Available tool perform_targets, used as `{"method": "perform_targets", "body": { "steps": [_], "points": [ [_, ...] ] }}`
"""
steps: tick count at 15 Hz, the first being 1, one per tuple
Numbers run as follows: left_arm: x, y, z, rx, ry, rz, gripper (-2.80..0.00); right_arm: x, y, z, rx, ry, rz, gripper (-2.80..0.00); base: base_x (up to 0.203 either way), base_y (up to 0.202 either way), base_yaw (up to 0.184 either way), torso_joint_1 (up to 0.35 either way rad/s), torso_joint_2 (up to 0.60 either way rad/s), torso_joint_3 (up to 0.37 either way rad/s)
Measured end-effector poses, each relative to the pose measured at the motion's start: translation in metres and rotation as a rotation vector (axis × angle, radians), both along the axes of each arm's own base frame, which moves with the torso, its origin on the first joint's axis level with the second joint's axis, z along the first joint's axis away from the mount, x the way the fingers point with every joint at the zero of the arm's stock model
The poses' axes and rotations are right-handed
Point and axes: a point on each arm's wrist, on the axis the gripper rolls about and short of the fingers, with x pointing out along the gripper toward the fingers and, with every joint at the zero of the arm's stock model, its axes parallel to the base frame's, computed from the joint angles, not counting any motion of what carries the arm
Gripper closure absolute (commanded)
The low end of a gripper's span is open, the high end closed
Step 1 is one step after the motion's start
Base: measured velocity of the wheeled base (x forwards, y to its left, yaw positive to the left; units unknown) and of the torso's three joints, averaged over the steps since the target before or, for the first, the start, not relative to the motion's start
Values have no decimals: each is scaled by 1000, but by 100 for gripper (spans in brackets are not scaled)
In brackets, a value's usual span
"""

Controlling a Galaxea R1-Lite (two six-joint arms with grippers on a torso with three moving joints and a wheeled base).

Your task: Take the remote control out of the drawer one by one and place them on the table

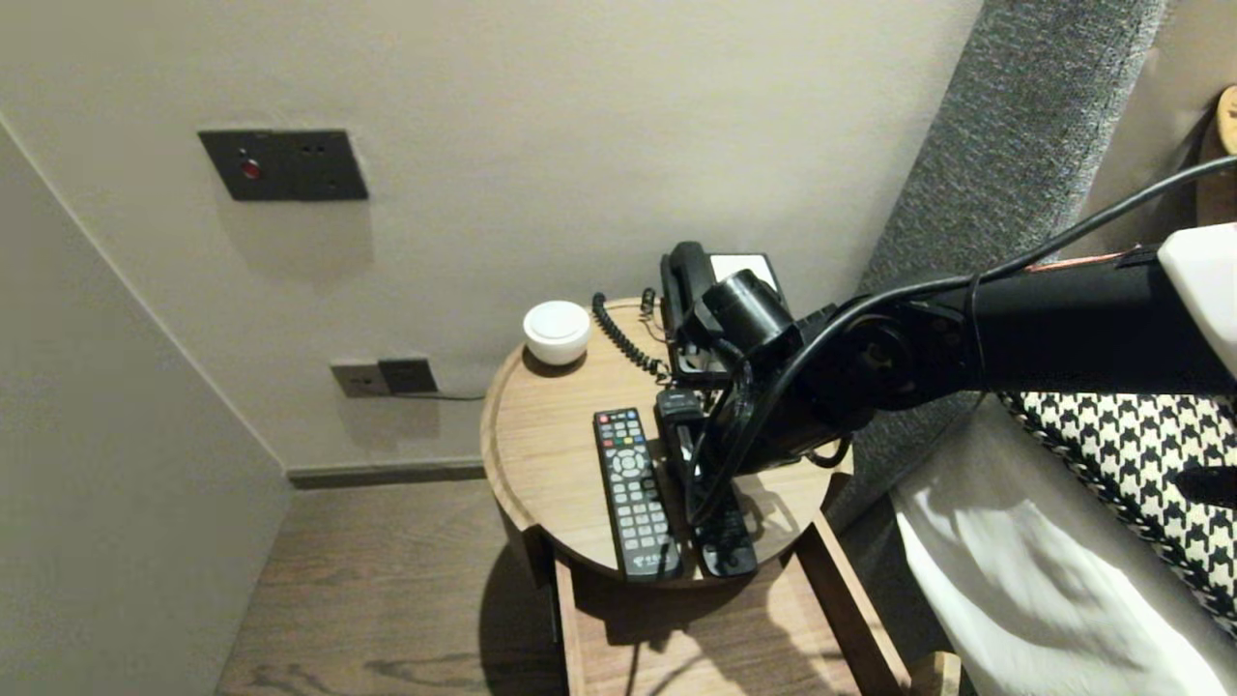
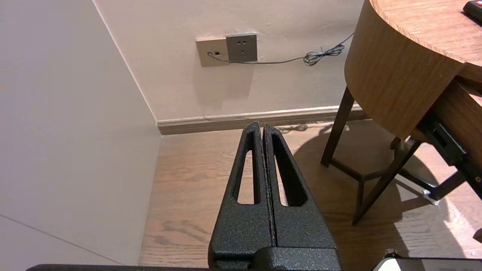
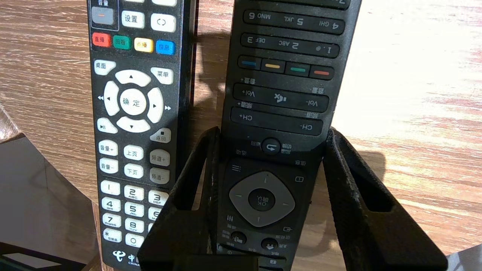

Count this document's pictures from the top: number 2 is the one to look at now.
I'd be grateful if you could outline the silver wall socket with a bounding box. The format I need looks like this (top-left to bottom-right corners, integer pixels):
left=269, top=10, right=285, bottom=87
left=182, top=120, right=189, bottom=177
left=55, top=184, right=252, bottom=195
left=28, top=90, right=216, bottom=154
left=196, top=37, right=229, bottom=68

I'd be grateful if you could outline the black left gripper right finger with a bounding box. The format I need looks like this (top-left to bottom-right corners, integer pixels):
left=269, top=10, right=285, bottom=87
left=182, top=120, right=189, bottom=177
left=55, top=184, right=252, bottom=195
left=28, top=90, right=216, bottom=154
left=264, top=123, right=338, bottom=248

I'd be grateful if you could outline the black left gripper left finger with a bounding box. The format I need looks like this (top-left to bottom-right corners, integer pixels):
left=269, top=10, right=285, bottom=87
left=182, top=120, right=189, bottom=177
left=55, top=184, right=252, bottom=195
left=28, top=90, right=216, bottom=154
left=208, top=121, right=275, bottom=268

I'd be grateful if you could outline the grey baseboard strip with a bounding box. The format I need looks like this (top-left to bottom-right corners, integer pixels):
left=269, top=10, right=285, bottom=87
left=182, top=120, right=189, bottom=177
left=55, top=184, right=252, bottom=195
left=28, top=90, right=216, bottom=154
left=156, top=105, right=369, bottom=136

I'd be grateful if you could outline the thin grey wall cable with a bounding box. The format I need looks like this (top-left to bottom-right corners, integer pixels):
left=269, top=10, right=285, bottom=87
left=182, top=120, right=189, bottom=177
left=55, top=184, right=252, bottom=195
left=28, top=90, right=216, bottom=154
left=207, top=32, right=355, bottom=67

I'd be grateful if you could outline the round wooden nightstand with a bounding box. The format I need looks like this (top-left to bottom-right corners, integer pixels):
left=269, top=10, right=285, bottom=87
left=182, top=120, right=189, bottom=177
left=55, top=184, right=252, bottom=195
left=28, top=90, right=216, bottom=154
left=320, top=0, right=482, bottom=226

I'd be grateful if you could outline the grey white robot base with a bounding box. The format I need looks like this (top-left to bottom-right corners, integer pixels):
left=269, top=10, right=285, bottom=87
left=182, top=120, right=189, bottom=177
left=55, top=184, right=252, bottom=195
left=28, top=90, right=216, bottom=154
left=372, top=248, right=482, bottom=271

